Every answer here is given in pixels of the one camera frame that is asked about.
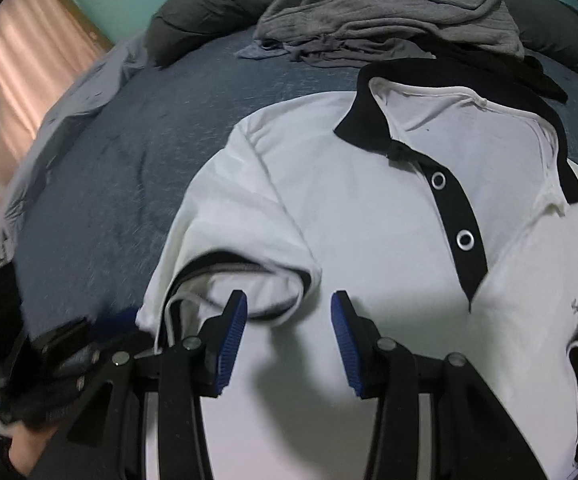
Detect black garment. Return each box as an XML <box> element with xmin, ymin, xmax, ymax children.
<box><xmin>419</xmin><ymin>42</ymin><xmax>568</xmax><ymax>103</ymax></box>

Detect grey crumpled garment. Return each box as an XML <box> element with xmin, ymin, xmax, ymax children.
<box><xmin>236</xmin><ymin>0</ymin><xmax>526</xmax><ymax>68</ymax></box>

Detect blue heathered bedspread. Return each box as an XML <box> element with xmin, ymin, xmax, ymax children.
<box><xmin>12</xmin><ymin>32</ymin><xmax>578</xmax><ymax>311</ymax></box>

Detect wooden window frame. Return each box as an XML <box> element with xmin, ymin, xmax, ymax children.
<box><xmin>53</xmin><ymin>0</ymin><xmax>112</xmax><ymax>53</ymax></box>

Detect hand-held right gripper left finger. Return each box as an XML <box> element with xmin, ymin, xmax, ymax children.
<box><xmin>44</xmin><ymin>290</ymin><xmax>248</xmax><ymax>480</ymax></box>

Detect person's left hand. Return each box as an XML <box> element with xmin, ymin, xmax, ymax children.
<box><xmin>8</xmin><ymin>425</ymin><xmax>63</xmax><ymax>480</ymax></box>

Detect pink window curtain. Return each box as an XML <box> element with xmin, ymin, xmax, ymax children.
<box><xmin>0</xmin><ymin>0</ymin><xmax>110</xmax><ymax>211</ymax></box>

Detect white black-trimmed polo shirt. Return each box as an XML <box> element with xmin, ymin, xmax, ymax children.
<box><xmin>136</xmin><ymin>57</ymin><xmax>578</xmax><ymax>480</ymax></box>

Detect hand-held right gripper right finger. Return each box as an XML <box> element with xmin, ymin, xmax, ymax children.
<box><xmin>330</xmin><ymin>290</ymin><xmax>550</xmax><ymax>480</ymax></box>

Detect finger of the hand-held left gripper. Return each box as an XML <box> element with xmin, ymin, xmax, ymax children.
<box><xmin>36</xmin><ymin>307</ymin><xmax>143</xmax><ymax>361</ymax></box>

